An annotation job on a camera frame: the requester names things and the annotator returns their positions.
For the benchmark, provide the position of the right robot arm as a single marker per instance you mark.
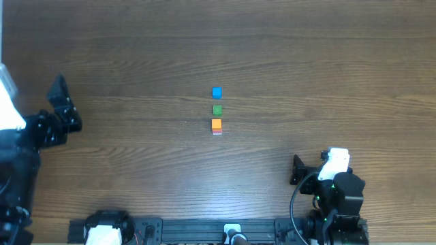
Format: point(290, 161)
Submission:
point(347, 194)

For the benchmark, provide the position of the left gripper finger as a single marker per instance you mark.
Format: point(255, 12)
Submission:
point(63, 102)

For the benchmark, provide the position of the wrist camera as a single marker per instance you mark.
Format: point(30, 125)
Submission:
point(335, 163)
point(8, 109)

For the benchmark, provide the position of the mounting rail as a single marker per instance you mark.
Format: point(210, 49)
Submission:
point(190, 231)

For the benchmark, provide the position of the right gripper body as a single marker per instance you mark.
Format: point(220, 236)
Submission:
point(311, 170)

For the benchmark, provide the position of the green cube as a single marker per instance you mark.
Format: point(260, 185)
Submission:
point(217, 110)

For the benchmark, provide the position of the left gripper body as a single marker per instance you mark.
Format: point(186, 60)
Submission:
point(46, 131)

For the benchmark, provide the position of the blue cube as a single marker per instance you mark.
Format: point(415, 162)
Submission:
point(217, 92)

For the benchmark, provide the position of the orange cube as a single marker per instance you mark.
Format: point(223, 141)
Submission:
point(216, 124)

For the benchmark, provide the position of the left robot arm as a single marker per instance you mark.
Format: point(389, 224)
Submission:
point(17, 177)

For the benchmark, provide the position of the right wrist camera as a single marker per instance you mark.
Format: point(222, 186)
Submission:
point(335, 163)

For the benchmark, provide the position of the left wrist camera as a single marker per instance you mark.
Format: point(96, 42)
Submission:
point(8, 109)

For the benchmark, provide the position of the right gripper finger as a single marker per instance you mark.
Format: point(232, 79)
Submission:
point(298, 171)

